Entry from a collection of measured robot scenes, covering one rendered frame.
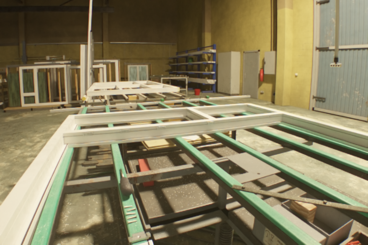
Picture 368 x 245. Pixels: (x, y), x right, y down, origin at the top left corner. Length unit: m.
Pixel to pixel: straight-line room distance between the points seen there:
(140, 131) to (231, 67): 9.23
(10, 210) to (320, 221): 1.10
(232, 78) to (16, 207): 9.97
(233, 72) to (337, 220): 9.52
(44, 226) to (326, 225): 1.03
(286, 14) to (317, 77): 2.43
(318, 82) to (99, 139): 6.98
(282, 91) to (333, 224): 7.12
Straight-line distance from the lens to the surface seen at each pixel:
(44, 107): 8.03
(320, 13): 7.74
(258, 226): 0.91
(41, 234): 0.60
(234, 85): 10.30
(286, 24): 8.13
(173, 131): 1.16
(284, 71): 7.95
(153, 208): 1.07
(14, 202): 0.61
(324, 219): 1.10
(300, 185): 0.83
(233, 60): 10.24
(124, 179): 0.70
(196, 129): 1.21
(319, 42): 7.57
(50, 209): 0.67
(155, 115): 1.55
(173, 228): 1.00
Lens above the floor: 1.23
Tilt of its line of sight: 10 degrees down
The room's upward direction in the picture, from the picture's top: straight up
